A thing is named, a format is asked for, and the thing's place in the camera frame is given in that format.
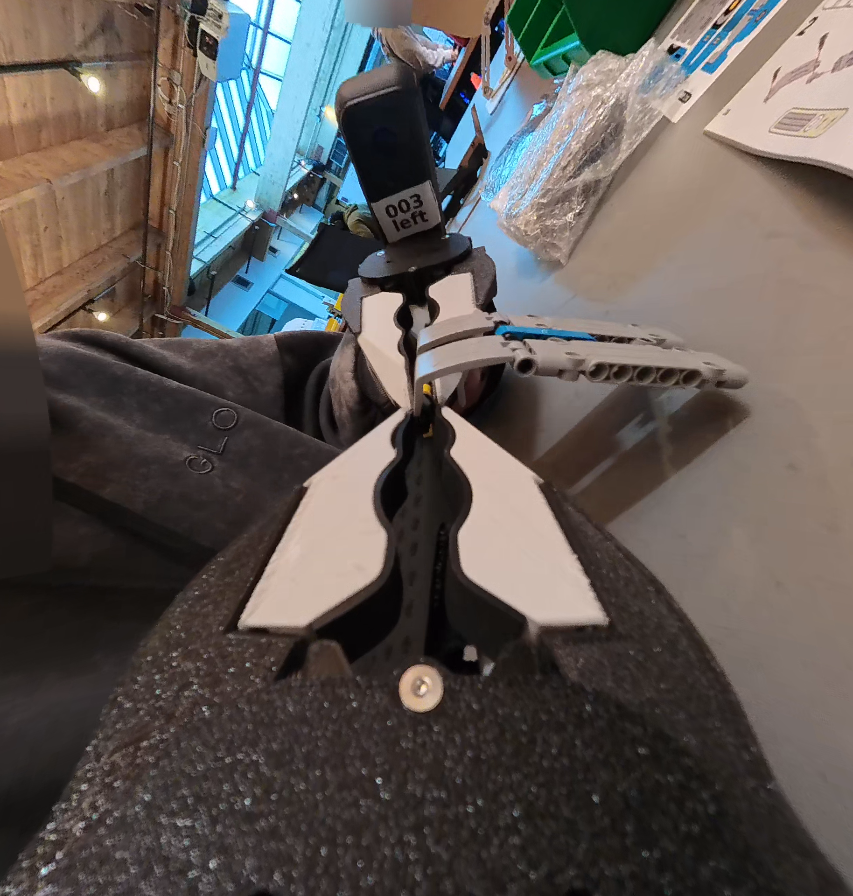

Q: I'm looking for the white ceiling camera unit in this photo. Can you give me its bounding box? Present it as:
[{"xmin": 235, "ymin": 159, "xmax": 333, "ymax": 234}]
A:
[{"xmin": 185, "ymin": 0, "xmax": 250, "ymax": 78}]

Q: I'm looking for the blue sticker sheet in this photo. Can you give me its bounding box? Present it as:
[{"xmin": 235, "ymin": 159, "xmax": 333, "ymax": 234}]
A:
[{"xmin": 661, "ymin": 0, "xmax": 830, "ymax": 124}]

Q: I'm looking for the person's left forearm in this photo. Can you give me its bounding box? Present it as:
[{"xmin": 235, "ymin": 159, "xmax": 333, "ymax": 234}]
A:
[{"xmin": 308, "ymin": 329, "xmax": 401, "ymax": 449}]

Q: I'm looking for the black brown desk device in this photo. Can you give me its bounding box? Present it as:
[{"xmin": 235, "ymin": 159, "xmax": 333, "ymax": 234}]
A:
[{"xmin": 437, "ymin": 105, "xmax": 490, "ymax": 225}]

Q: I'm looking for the person's grey sweatshirt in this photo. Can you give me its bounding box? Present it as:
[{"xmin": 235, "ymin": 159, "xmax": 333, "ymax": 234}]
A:
[{"xmin": 0, "ymin": 329, "xmax": 371, "ymax": 896}]

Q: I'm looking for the plywood stand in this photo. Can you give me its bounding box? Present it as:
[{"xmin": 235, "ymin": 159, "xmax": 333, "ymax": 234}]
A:
[{"xmin": 409, "ymin": 0, "xmax": 527, "ymax": 99}]

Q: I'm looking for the open instruction booklet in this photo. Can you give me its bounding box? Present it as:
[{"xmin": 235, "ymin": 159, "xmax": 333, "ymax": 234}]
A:
[{"xmin": 705, "ymin": 0, "xmax": 853, "ymax": 184}]

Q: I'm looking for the grey hinged toy assembly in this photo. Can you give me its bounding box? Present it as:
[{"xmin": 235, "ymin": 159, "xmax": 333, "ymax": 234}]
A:
[{"xmin": 414, "ymin": 335, "xmax": 749, "ymax": 415}]

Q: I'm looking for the green storage bin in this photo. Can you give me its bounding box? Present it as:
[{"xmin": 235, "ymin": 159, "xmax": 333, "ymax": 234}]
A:
[{"xmin": 505, "ymin": 0, "xmax": 679, "ymax": 78}]

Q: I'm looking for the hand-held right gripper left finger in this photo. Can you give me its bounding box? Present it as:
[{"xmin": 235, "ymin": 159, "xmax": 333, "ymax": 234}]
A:
[{"xmin": 236, "ymin": 407, "xmax": 413, "ymax": 634}]

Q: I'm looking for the olive green jacket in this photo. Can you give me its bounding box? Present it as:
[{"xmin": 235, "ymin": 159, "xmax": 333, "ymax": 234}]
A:
[{"xmin": 329, "ymin": 203, "xmax": 378, "ymax": 236}]

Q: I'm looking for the crumpled clear plastic bag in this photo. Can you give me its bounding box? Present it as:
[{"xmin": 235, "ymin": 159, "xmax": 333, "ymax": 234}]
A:
[{"xmin": 479, "ymin": 98, "xmax": 539, "ymax": 204}]

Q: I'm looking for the person's left hand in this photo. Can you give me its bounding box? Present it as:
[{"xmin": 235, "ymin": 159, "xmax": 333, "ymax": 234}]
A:
[{"xmin": 461, "ymin": 367, "xmax": 503, "ymax": 411}]

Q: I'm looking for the clear bag of dark parts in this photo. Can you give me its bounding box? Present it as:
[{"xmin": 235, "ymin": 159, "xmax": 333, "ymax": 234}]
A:
[{"xmin": 489, "ymin": 38, "xmax": 686, "ymax": 264}]

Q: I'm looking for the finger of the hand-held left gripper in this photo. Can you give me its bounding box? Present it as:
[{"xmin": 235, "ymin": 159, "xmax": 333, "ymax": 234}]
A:
[
  {"xmin": 426, "ymin": 273, "xmax": 480, "ymax": 410},
  {"xmin": 360, "ymin": 290, "xmax": 417, "ymax": 410}
]

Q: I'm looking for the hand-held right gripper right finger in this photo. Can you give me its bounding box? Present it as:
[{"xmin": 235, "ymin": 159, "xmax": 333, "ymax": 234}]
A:
[{"xmin": 437, "ymin": 407, "xmax": 611, "ymax": 631}]

